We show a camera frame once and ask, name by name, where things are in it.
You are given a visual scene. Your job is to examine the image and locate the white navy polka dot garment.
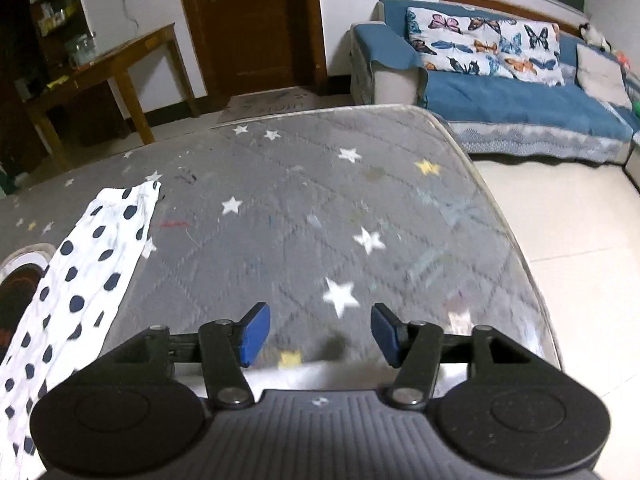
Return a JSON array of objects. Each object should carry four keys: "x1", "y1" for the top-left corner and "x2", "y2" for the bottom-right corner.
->
[{"x1": 1, "y1": 180, "x2": 162, "y2": 479}]

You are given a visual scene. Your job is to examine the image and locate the round black induction cooktop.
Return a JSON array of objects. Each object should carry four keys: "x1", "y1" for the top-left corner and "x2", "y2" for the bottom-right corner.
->
[{"x1": 0, "y1": 263, "x2": 43, "y2": 358}]

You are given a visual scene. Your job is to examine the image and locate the blue sofa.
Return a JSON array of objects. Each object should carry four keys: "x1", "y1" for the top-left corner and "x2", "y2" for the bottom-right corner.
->
[{"x1": 349, "y1": 0, "x2": 639, "y2": 181}]

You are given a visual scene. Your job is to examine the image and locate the butterfly print pillow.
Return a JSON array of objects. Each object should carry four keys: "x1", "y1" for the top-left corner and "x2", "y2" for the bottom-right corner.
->
[{"x1": 406, "y1": 8, "x2": 564, "y2": 87}]

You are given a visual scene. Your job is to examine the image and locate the wooden side table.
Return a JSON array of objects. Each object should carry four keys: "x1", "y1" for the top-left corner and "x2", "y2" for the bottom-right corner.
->
[{"x1": 25, "y1": 23, "x2": 201, "y2": 172}]

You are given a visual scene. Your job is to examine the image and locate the brown wooden door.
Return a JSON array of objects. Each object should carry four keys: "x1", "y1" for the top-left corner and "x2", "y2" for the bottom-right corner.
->
[{"x1": 181, "y1": 0, "x2": 328, "y2": 98}]

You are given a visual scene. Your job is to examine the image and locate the glass jar on table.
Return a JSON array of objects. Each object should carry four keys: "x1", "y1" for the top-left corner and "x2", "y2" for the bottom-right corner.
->
[{"x1": 65, "y1": 32, "x2": 98, "y2": 68}]

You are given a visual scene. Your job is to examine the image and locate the grey square cushion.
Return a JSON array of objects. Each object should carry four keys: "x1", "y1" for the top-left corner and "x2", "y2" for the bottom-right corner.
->
[{"x1": 576, "y1": 44, "x2": 632, "y2": 110}]

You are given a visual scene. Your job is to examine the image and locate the black white plush toy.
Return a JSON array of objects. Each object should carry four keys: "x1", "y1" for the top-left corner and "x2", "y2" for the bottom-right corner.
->
[{"x1": 578, "y1": 23, "x2": 612, "y2": 53}]

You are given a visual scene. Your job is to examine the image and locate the dark wooden shelf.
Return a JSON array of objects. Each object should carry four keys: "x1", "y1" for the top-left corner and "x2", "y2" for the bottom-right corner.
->
[{"x1": 1, "y1": 0, "x2": 86, "y2": 178}]

